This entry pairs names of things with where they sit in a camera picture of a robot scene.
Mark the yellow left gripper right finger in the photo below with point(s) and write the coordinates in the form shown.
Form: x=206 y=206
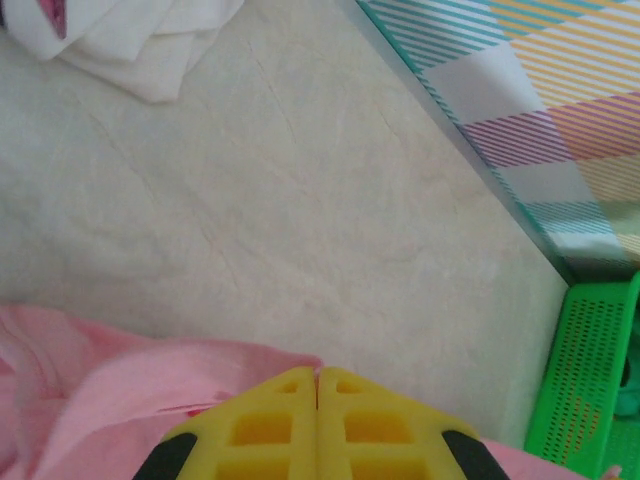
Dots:
x=380 y=430

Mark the green plastic mesh basket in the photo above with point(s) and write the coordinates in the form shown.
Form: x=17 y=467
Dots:
x=575 y=340

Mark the white t-shirt with red print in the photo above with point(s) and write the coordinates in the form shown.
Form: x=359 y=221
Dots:
x=145 y=55

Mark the pink t-shirt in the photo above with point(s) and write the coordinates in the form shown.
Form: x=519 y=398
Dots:
x=110 y=400

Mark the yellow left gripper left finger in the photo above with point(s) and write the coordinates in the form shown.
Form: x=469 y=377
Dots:
x=260 y=430

